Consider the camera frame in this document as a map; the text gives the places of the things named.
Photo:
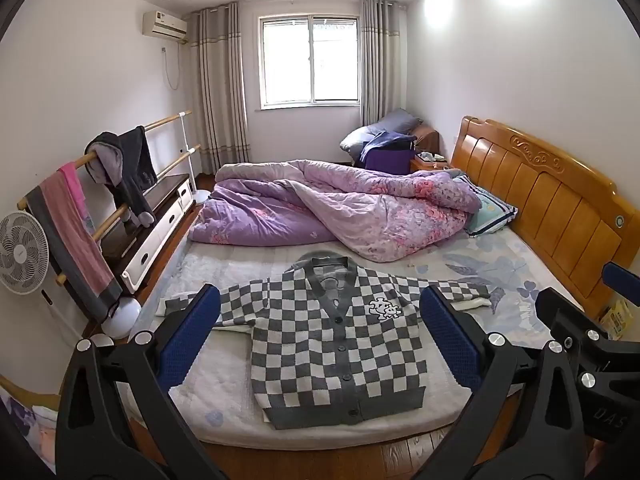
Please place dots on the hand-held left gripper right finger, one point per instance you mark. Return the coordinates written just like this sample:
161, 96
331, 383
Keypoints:
447, 335

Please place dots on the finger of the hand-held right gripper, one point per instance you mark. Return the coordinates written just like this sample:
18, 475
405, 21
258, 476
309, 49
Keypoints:
622, 282
562, 317

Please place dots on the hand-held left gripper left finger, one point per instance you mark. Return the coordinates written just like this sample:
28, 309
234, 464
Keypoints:
192, 332

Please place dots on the grey white checkered cardigan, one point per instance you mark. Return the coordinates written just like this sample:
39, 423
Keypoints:
325, 350

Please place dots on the yellow bag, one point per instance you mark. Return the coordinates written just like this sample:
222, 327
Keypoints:
614, 317

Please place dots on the pale floral bedsheet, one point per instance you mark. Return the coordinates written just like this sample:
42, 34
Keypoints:
500, 260

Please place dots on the wooden bed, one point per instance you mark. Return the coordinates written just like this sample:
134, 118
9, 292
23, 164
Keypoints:
550, 195

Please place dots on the white dark tv cabinet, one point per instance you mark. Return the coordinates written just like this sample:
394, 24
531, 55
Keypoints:
160, 220

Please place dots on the teal striped pillow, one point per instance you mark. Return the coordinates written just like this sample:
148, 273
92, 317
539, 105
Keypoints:
492, 210

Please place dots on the pink grey striped towel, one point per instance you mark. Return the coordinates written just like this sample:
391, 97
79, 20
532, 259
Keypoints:
75, 250

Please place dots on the purple floral quilt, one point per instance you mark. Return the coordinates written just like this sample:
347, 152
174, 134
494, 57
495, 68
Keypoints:
260, 205

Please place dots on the wooden nightstand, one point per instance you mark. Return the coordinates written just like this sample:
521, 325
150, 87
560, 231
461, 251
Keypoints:
430, 165

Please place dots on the dark hooded jacket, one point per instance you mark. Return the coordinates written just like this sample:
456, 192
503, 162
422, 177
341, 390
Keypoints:
135, 160

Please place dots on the bright pink cloth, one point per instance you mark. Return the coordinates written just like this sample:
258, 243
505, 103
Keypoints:
75, 185

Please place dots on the white standing fan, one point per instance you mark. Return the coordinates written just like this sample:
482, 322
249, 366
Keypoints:
20, 252

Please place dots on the dark purple blanket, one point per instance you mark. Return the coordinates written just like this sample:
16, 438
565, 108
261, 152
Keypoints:
385, 152

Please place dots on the purple floral cloth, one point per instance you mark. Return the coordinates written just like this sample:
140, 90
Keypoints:
25, 435

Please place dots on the brown chair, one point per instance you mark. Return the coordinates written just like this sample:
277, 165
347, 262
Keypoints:
427, 137

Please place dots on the wooden drying rack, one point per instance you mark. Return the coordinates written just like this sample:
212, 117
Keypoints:
165, 121

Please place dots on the grey striped curtain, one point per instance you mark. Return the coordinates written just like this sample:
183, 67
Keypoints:
382, 60
220, 90

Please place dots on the window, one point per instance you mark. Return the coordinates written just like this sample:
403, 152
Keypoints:
310, 60

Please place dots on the white air conditioner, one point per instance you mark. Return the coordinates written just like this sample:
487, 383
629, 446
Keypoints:
162, 25

